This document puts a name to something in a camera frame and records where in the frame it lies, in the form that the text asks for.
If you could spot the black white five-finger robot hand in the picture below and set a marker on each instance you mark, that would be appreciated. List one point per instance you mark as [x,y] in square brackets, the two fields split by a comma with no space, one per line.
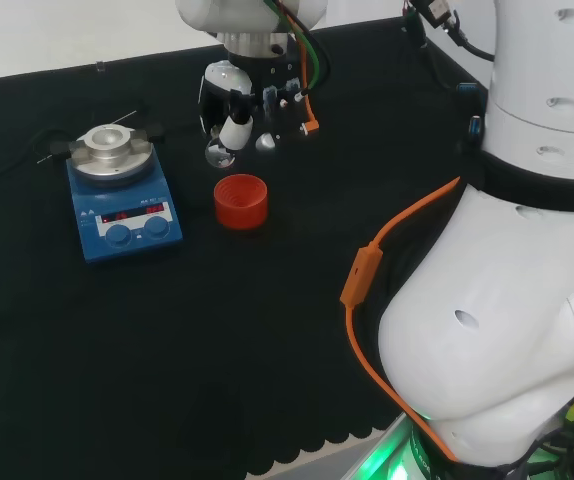
[277,75]

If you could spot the clear glass round-bottom flask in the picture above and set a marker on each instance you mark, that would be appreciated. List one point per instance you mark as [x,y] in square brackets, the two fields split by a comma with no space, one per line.
[219,156]

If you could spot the blue heater with steel plate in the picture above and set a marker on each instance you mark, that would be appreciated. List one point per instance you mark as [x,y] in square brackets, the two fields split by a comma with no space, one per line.
[127,220]

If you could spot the thin steel probe rod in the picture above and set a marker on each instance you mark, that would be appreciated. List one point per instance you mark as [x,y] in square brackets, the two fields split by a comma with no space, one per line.
[123,117]

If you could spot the small clear cloth clip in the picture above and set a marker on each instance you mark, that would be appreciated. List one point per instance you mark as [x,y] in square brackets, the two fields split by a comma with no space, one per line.
[99,66]

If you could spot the blue plug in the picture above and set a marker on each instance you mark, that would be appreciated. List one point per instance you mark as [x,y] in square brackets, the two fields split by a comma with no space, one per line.
[469,89]

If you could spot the black bench cloth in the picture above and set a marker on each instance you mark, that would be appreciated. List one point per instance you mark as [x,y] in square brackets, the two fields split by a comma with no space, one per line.
[217,325]

